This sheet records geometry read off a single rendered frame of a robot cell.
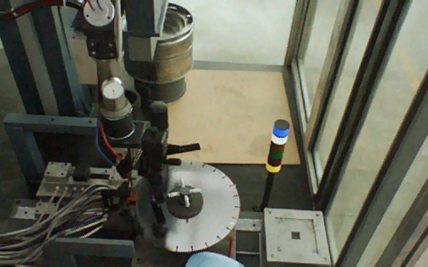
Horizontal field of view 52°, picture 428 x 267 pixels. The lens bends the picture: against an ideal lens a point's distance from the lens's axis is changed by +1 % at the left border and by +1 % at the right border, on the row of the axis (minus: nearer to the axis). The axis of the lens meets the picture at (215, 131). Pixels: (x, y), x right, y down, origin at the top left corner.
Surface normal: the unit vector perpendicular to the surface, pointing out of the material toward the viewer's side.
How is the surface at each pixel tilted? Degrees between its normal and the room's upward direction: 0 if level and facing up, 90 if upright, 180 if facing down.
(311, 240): 0
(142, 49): 90
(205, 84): 0
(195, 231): 0
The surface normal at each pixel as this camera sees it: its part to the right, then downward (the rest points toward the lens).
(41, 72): -0.04, 0.69
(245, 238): 0.04, -0.71
